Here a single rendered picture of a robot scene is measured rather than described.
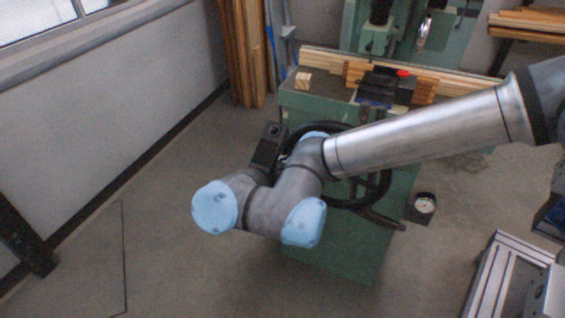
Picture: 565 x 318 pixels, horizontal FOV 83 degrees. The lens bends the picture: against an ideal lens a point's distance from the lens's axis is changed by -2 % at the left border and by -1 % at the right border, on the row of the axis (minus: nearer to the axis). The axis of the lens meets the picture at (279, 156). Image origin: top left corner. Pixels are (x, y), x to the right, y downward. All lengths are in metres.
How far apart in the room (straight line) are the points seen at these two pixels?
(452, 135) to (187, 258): 1.41
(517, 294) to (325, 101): 1.05
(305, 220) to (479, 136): 0.24
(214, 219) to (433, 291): 1.32
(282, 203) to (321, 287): 1.11
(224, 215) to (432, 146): 0.30
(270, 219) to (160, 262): 1.27
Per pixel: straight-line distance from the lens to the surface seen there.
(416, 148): 0.47
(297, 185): 0.49
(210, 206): 0.48
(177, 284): 1.62
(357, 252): 1.39
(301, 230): 0.45
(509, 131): 0.46
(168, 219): 1.84
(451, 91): 1.06
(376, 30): 0.96
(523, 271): 1.65
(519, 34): 2.96
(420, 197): 1.02
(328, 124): 0.75
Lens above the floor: 1.39
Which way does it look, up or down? 42 degrees down
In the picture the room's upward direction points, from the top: straight up
